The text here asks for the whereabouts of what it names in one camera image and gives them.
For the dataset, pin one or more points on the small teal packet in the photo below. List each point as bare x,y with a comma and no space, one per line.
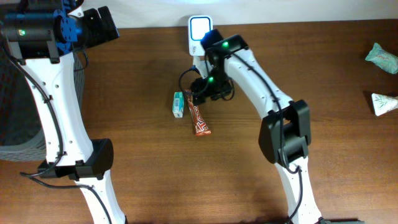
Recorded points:
178,104

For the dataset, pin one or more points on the dark grey plastic basket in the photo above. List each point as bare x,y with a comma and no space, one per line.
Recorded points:
22,137

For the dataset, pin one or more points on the brown chocolate bar wrapper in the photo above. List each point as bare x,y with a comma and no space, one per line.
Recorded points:
200,126

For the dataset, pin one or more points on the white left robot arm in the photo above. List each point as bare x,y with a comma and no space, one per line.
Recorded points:
40,40

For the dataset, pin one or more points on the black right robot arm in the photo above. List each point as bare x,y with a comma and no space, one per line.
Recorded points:
285,133

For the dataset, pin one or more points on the white bamboo conditioner tube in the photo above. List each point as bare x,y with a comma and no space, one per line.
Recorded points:
383,104

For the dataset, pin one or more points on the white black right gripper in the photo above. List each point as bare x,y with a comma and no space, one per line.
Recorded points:
212,91

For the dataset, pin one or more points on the teal wipes packet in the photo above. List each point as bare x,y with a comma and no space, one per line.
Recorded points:
383,59

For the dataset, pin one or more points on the white barcode scanner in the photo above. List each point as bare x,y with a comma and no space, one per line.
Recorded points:
198,26

